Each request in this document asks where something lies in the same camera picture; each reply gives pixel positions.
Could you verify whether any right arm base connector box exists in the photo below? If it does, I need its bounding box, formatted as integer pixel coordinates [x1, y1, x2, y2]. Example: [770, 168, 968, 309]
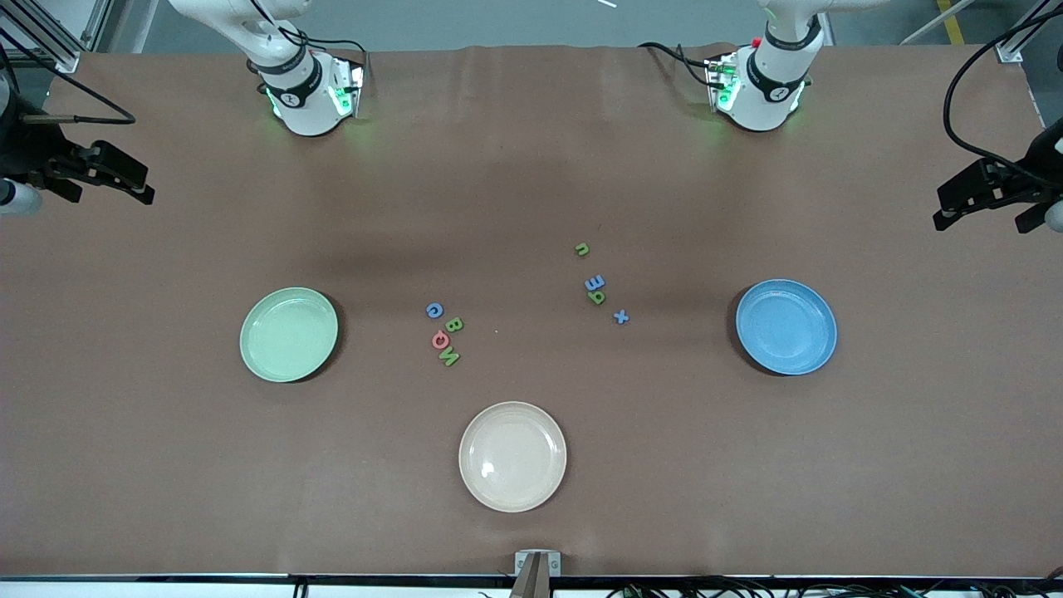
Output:
[326, 55, 367, 118]

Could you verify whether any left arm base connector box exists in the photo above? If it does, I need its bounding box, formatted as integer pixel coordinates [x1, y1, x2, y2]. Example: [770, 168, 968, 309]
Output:
[704, 51, 742, 113]

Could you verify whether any blue plate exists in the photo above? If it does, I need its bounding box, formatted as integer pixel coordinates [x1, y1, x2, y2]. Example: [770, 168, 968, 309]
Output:
[735, 278, 838, 376]

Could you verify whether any light green plate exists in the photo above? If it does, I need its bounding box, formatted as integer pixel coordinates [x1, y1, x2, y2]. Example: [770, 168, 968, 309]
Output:
[239, 287, 340, 384]

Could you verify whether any brown table mat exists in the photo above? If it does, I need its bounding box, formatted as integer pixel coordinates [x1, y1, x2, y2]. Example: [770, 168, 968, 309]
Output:
[0, 43, 1063, 580]

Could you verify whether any beige plate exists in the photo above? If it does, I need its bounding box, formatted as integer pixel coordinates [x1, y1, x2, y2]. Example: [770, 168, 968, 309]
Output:
[458, 401, 568, 513]

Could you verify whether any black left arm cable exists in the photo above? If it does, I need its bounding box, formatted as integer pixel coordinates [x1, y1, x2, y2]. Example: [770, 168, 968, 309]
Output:
[944, 4, 1063, 188]

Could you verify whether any aluminium frame profile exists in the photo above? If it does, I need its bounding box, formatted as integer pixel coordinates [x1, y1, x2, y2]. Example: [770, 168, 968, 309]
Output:
[997, 0, 1063, 63]
[0, 0, 113, 74]

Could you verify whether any black right base cable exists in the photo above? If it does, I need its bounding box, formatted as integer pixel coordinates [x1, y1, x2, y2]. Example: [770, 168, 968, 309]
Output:
[274, 23, 370, 61]

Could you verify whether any black base cable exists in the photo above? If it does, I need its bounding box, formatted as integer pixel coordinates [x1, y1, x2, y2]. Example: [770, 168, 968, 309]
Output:
[274, 23, 370, 61]
[638, 42, 717, 88]

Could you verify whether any black left base cable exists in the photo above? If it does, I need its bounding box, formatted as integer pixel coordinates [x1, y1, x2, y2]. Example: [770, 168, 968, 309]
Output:
[638, 42, 717, 88]

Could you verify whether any black table edge rail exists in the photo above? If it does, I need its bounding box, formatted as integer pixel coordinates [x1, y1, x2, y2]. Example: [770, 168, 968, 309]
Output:
[0, 571, 1063, 584]

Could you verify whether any tangled black cable bundle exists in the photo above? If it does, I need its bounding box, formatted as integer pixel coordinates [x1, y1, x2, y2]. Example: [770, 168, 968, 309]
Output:
[606, 577, 1063, 598]

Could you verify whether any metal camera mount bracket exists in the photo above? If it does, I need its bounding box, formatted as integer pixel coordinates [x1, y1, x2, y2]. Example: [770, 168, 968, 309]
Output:
[509, 550, 562, 598]

